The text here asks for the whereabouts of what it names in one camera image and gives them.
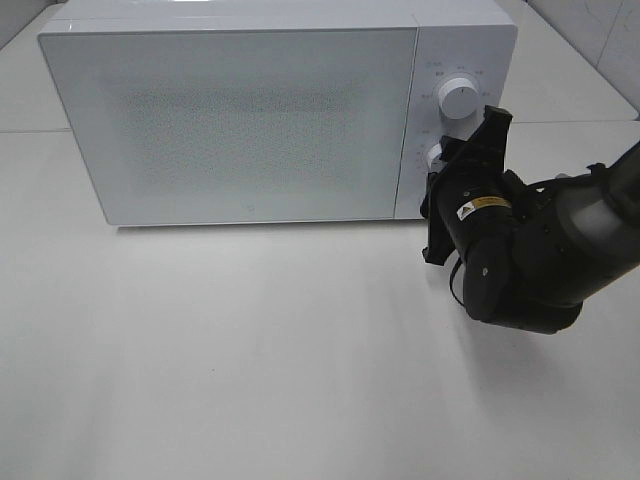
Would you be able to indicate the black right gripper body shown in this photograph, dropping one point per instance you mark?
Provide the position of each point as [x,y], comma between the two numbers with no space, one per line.
[464,203]

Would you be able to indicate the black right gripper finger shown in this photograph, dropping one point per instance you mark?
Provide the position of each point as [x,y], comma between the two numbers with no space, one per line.
[454,150]
[489,140]

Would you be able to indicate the white microwave knob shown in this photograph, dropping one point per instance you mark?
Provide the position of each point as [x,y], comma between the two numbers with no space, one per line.
[433,158]
[458,96]

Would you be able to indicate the white microwave door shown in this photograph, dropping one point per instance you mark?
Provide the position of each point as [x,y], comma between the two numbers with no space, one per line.
[237,127]

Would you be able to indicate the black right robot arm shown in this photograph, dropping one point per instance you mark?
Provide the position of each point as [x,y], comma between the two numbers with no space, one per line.
[529,254]

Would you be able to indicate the white microwave oven body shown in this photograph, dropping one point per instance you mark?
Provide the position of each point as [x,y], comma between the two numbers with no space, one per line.
[476,38]

